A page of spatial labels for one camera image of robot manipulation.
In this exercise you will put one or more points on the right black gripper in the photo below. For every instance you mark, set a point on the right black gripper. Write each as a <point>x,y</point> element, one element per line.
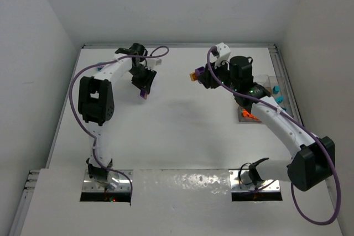
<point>207,75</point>

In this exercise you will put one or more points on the small yellow duplo brick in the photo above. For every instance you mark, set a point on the small yellow duplo brick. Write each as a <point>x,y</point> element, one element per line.
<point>193,77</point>

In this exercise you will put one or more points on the pile of small orange legos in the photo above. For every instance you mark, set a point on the pile of small orange legos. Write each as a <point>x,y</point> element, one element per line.
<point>248,115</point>

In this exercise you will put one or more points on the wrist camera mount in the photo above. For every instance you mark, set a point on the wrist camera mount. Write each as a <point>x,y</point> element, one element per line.
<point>153,62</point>
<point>222,53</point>

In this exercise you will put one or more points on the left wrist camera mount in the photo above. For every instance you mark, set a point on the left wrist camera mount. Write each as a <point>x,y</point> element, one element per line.
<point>153,62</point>

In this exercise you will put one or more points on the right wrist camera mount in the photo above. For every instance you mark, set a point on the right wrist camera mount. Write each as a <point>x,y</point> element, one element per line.
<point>222,53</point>

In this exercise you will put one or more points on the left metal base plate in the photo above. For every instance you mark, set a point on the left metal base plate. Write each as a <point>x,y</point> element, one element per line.
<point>115,183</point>

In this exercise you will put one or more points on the purple round flower lego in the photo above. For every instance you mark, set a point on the purple round flower lego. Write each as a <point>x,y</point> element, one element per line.
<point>199,71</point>

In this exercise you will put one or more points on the teal duplo brick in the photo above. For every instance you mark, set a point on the teal duplo brick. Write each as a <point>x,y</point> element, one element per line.
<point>275,89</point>

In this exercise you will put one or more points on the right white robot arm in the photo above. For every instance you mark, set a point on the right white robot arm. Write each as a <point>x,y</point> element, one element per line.
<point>312,157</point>

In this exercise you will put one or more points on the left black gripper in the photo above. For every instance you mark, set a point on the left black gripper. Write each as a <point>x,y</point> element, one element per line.
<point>143,78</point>

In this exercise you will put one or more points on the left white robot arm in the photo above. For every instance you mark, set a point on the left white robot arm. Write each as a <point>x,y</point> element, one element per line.
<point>96,100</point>

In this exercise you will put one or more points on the purple butterfly printed lego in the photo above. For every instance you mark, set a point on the purple butterfly printed lego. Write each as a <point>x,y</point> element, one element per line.
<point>143,94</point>

